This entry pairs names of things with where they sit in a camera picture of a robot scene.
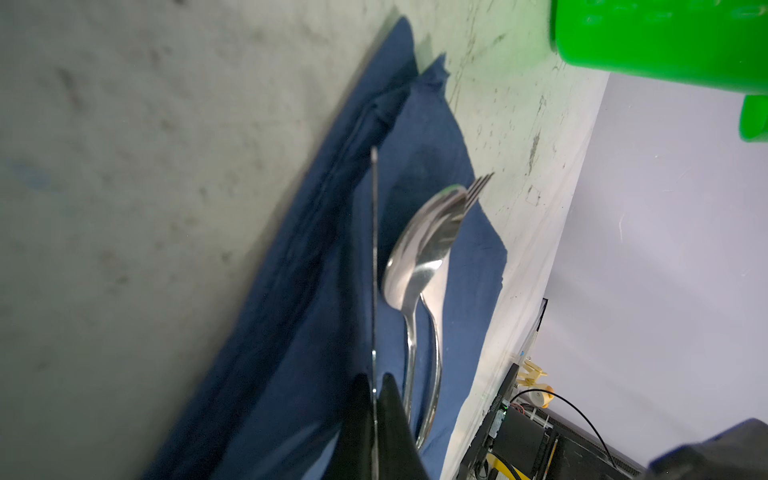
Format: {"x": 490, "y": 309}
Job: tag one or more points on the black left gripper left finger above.
{"x": 352, "y": 456}

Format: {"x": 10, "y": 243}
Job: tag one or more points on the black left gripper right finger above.
{"x": 398, "y": 457}

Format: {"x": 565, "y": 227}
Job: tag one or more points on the silver metal knife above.
{"x": 374, "y": 264}

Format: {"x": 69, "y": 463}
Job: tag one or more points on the dark blue paper napkin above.
{"x": 272, "y": 403}

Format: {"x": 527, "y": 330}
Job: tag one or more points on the silver metal fork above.
{"x": 433, "y": 297}

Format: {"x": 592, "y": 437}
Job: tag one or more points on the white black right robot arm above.
{"x": 737, "y": 453}

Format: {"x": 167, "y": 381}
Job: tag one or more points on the green perforated plastic basket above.
{"x": 714, "y": 44}

